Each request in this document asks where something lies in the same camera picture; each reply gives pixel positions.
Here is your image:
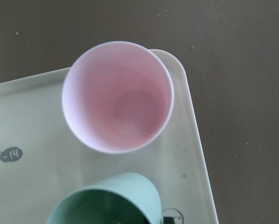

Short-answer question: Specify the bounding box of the mint green cup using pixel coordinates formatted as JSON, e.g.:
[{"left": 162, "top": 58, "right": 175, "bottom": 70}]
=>
[{"left": 47, "top": 172, "right": 163, "bottom": 224}]

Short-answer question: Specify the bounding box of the cream plastic tray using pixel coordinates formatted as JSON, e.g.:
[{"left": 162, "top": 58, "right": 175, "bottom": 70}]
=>
[{"left": 0, "top": 49, "right": 218, "bottom": 224}]

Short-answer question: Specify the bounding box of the pink cup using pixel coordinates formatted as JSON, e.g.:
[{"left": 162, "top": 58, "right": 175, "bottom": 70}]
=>
[{"left": 62, "top": 41, "right": 174, "bottom": 154}]

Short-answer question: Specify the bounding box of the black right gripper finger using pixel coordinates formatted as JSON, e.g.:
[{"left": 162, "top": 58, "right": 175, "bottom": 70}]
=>
[{"left": 163, "top": 217, "right": 174, "bottom": 224}]

